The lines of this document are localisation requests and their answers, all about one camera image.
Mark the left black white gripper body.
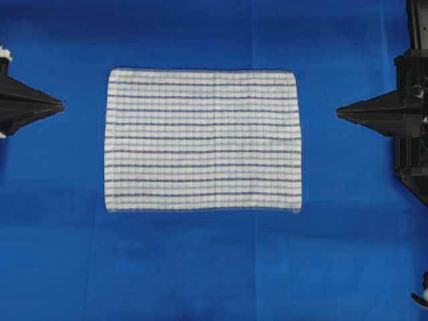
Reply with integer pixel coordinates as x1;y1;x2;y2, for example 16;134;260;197
0;43;15;138

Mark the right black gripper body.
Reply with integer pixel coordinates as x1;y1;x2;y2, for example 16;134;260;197
393;49;428;178

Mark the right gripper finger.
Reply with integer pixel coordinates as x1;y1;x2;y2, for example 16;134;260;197
336;90;405;116
337;113;407;136

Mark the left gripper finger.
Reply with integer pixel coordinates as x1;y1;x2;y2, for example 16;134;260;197
1;75;64;108
1;107;64;136

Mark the blue white striped towel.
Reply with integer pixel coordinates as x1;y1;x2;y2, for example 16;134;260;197
104;68;302;211

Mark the blue table cloth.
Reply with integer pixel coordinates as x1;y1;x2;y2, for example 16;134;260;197
1;1;427;320

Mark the black white clip bottom right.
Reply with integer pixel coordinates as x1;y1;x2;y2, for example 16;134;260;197
411;271;428;308

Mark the black frame at right edge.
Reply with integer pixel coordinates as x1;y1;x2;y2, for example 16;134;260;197
406;0;427;49

